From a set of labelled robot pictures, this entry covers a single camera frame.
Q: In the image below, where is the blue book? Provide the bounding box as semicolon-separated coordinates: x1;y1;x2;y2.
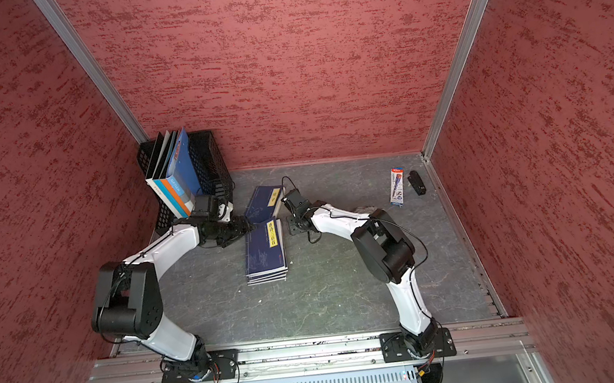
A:
245;185;284;224

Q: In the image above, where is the purple book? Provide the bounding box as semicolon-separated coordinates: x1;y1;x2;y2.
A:
247;275;287;287
246;267;288;283
245;219;287;277

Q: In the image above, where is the grey fluffy cleaning cloth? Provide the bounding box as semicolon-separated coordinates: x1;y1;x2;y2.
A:
354;205;378;214

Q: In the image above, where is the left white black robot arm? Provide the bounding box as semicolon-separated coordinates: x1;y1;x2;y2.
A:
90;216;254;383

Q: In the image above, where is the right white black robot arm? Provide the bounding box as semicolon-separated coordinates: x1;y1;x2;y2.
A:
282;190;439;359

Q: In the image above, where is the white teal upright book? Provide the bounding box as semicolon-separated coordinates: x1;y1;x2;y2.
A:
145;131;184;219

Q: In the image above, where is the black mesh file basket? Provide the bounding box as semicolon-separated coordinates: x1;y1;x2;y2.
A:
137;130;235;235

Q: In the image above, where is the blue orange upright folder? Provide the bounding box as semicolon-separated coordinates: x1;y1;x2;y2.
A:
162;129;202;218

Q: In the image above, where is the white blue pen box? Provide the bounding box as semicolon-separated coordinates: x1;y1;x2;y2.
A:
390;168;405;206

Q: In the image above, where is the small black device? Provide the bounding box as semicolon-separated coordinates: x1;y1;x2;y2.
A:
407;170;427;196

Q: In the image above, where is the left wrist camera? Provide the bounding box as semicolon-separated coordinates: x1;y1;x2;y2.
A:
191;194;234;223

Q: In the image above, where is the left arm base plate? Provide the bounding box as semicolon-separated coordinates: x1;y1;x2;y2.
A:
160;349;239;383

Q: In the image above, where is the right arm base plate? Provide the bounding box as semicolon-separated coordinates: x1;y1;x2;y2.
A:
378;327;457;363

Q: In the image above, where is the aluminium rail frame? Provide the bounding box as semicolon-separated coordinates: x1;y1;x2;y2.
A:
87;318;554;383

